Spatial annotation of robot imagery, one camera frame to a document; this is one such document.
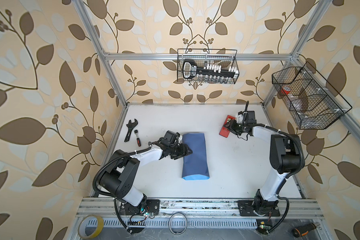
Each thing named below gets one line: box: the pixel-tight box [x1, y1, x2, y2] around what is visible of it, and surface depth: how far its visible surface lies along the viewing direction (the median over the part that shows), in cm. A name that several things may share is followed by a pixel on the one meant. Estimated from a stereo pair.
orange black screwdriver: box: [291, 222, 321, 238], surface depth 68 cm
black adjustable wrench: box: [124, 118, 138, 142], surface depth 110 cm
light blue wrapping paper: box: [182, 132, 210, 180], surface depth 87 cm
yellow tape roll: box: [78, 214, 104, 239], surface depth 69 cm
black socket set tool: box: [182, 59, 240, 84], surface depth 86 cm
